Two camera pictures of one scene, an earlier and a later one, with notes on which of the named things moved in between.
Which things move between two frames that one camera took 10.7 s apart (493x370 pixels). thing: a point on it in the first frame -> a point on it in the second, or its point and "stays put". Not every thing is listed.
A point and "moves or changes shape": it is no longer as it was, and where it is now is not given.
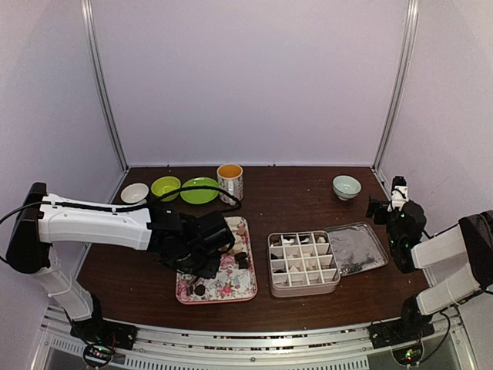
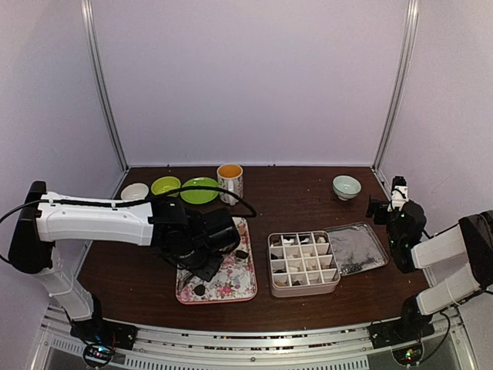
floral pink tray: (236, 279) stays put
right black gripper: (378, 218) stays put
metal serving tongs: (189, 287) moves or changes shape
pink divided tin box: (302, 263) stays put
